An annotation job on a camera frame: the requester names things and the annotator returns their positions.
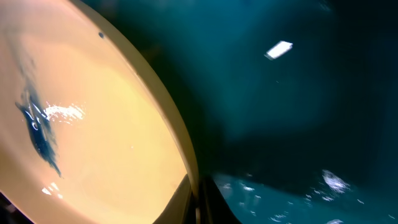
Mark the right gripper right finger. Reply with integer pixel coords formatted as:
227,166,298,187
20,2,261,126
200,177,241,224

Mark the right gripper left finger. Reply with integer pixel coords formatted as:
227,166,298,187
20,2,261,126
154,175,196,224

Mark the yellow plate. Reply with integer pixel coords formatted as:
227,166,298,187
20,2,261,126
1,1,198,223

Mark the teal plastic tray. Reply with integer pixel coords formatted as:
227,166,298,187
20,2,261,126
88,0,397,223

